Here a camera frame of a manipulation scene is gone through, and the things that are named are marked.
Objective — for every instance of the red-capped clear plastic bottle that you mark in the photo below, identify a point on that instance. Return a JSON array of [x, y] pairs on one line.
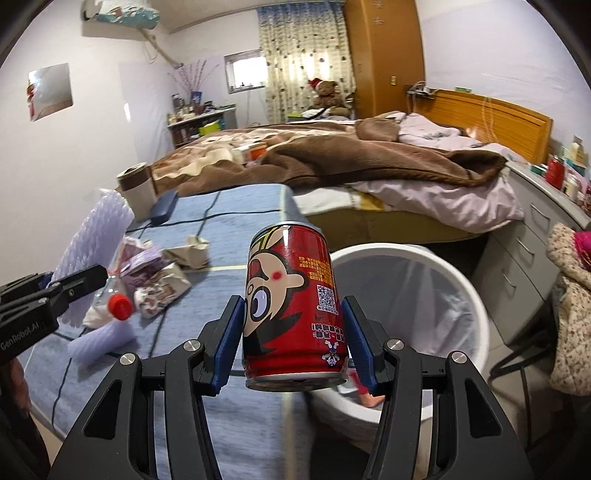
[[119, 308]]

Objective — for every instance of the purple dried branches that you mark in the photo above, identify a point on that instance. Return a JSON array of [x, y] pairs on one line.
[[191, 76]]

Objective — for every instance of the blue vase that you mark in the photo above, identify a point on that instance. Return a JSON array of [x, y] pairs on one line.
[[196, 98]]

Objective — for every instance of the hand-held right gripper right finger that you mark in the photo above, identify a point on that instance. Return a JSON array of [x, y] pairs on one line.
[[362, 350]]

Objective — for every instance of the white orange box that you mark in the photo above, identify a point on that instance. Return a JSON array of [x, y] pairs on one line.
[[254, 152]]

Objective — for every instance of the green box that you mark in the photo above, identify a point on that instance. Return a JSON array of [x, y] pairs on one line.
[[212, 128]]

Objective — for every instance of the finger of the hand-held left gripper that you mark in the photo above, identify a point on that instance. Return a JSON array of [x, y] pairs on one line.
[[76, 290], [27, 285]]

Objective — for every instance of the beige tumbler with brown band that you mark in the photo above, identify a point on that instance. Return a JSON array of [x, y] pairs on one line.
[[136, 194]]

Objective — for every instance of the cream patterned curtain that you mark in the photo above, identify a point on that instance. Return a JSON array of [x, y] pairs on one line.
[[295, 60]]

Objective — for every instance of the beige cardboard box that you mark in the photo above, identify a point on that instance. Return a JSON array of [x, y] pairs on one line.
[[189, 254]]

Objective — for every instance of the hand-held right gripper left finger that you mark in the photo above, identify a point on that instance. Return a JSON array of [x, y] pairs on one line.
[[228, 346]]

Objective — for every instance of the purple snack packet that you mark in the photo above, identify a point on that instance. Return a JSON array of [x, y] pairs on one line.
[[138, 261]]

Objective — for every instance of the wooden wardrobe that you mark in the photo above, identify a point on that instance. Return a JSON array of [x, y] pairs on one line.
[[383, 46]]

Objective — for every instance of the small window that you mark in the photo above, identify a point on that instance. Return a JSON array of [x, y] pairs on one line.
[[244, 71]]

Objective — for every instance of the pink printed carton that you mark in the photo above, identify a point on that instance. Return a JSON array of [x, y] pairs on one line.
[[159, 290]]

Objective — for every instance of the red cartoon drink can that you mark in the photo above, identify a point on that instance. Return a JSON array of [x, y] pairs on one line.
[[295, 300]]

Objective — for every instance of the white yellow bed sheet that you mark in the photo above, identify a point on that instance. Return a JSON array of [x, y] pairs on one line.
[[332, 201]]

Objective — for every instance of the grey drawer cabinet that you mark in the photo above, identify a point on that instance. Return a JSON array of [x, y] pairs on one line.
[[521, 240]]

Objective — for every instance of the lavender foam net sleeve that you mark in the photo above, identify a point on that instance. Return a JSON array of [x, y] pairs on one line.
[[99, 221]]

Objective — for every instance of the white power strip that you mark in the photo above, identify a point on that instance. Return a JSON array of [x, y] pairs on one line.
[[421, 90]]

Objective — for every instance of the brown teddy bear red hat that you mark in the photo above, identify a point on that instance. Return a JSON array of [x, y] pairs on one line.
[[328, 94]]

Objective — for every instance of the brown fleece blanket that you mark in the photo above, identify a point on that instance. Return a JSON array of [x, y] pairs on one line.
[[323, 152]]

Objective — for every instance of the dark blue case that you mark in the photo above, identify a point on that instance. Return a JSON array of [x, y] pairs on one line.
[[164, 207]]

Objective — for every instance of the white wall pipe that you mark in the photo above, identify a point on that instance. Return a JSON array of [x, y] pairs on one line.
[[159, 48]]

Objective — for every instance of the covered wall air conditioner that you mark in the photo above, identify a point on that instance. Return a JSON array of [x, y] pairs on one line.
[[120, 11]]

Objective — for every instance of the pink plaid cloth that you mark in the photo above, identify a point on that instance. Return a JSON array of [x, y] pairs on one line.
[[584, 249]]

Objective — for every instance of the blue striped tablecloth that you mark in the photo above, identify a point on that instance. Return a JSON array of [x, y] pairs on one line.
[[258, 207]]

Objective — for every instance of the wooden bed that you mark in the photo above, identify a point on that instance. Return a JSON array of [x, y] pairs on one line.
[[508, 124]]

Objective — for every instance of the shiny wall poster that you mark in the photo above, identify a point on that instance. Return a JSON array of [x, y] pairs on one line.
[[51, 90]]

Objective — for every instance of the floral padded jacket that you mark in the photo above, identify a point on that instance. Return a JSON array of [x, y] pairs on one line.
[[570, 323]]

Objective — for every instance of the clear plastic bin liner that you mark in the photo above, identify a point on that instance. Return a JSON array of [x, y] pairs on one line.
[[406, 300]]

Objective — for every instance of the white round trash bin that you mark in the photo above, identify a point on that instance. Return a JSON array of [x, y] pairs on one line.
[[341, 415]]

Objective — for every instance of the group of small toiletries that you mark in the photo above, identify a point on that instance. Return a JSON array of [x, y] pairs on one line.
[[575, 182]]

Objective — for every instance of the cluttered white shelf unit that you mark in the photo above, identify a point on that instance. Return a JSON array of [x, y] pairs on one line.
[[184, 131]]

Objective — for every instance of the red jar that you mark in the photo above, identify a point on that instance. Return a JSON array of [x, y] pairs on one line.
[[555, 171]]

